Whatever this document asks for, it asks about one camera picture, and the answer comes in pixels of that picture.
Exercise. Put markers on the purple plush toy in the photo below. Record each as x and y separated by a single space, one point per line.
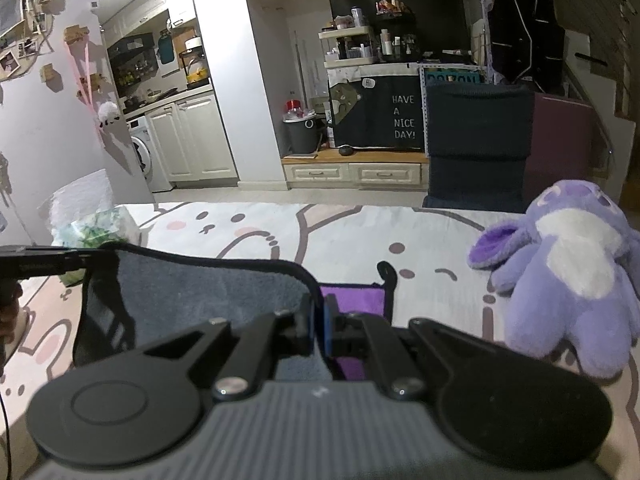
570 270

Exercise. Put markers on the white kitchen base cabinet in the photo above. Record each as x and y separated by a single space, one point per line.
192 140

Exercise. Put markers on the wall photo collage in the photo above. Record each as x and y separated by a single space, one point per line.
22 25

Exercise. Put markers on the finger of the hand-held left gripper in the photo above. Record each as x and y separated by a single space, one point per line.
55 261

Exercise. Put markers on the white plush wall toy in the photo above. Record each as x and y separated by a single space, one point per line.
108 114

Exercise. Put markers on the person's left hand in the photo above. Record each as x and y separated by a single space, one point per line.
8 312

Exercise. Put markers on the black printed curtain cloth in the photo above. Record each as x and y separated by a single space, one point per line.
380 115

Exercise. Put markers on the wooden drawer platform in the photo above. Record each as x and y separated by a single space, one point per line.
355 172

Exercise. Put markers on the black hanging jacket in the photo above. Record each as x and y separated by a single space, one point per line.
525 25

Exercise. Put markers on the clear plastic bag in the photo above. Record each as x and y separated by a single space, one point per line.
92 220

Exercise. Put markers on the black kitchen wall shelf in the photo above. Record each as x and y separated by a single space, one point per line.
131 62

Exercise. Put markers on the white storage rack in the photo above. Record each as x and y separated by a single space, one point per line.
348 47

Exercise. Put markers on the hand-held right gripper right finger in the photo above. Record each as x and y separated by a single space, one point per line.
328 327

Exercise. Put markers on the red lid jar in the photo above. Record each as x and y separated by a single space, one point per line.
294 109

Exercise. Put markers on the dark fabric chair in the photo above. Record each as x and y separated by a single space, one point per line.
477 140

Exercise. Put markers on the teal hanging bag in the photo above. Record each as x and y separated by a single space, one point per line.
166 49

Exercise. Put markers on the grey trash bin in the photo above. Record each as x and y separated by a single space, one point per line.
301 135

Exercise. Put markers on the grey towel with black trim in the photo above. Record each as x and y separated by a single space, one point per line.
210 290

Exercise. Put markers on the white washing machine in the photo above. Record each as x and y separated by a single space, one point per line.
145 155

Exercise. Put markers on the printed blanket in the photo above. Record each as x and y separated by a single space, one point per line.
350 232

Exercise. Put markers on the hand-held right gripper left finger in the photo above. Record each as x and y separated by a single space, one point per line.
311 327

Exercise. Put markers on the maroon cabinet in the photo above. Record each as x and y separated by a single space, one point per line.
562 145

